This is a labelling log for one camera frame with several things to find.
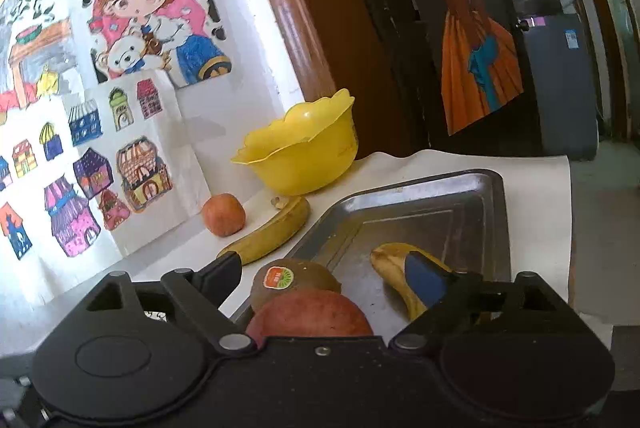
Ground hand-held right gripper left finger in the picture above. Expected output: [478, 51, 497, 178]
[85, 252, 258, 354]

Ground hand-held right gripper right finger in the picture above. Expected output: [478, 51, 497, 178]
[390, 250, 561, 354]

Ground yellow banana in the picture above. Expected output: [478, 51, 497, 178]
[370, 242, 482, 324]
[217, 196, 311, 267]

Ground metal tray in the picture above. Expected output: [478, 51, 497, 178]
[232, 169, 512, 340]

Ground red apple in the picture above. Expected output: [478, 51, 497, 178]
[201, 193, 247, 237]
[246, 289, 375, 339]

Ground brown kiwi with sticker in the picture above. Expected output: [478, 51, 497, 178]
[249, 259, 344, 313]

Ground yellow plastic bowl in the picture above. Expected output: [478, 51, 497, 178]
[230, 88, 359, 197]

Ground coloured houses drawing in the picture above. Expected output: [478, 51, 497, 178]
[0, 74, 212, 306]

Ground grey washing machine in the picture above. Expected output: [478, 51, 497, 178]
[502, 0, 600, 163]

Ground painting of woman orange dress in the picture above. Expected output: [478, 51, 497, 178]
[325, 0, 546, 159]

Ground pink cartoon girl drawing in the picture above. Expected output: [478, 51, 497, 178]
[81, 0, 236, 89]

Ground brown wooden door frame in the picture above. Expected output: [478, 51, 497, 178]
[235, 0, 337, 109]

